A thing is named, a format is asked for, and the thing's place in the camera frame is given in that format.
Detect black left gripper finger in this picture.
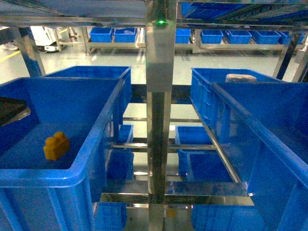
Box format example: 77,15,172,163
0,96,31,127

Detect yellow two-stud toy block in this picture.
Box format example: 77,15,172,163
43,131,70,161

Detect large blue bin near left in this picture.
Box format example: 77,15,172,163
0,77,124,231

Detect large blue bin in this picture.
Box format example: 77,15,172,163
210,81,308,231
0,77,124,231

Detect blue bin behind right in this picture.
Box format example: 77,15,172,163
190,67,280,126

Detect large blue bin near right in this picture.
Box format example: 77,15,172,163
210,81,308,231

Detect steel vertical centre post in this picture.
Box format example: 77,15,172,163
145,0,178,231

